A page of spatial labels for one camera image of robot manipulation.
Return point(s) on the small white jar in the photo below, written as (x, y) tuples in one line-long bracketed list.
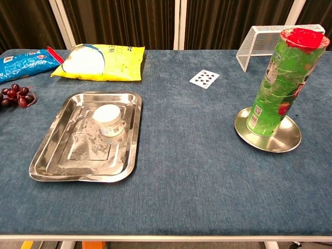
[(107, 119)]

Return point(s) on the red green can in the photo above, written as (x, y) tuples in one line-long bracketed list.
[(280, 90)]

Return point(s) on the blue fabric table cover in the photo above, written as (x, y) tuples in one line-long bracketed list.
[(181, 181)]

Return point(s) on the nine of spades card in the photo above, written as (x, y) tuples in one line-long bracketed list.
[(205, 79)]

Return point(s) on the yellow snack bag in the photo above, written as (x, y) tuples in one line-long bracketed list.
[(116, 62)]

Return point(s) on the rectangular stainless steel tray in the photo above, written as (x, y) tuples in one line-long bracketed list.
[(77, 160)]

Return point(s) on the dark brown pleated curtain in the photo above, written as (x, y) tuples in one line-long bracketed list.
[(233, 20), (23, 23), (319, 13), (122, 23)]

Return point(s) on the round stainless steel plate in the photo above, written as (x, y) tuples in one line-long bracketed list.
[(285, 140)]

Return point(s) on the dark red grape bunch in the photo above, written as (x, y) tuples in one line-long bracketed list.
[(19, 96)]

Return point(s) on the blue snack bag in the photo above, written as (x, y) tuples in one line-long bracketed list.
[(23, 64)]

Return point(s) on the white table leg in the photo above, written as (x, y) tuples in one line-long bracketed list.
[(271, 245), (67, 245)]

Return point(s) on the white partition post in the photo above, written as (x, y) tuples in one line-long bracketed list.
[(179, 23), (61, 23), (295, 11)]

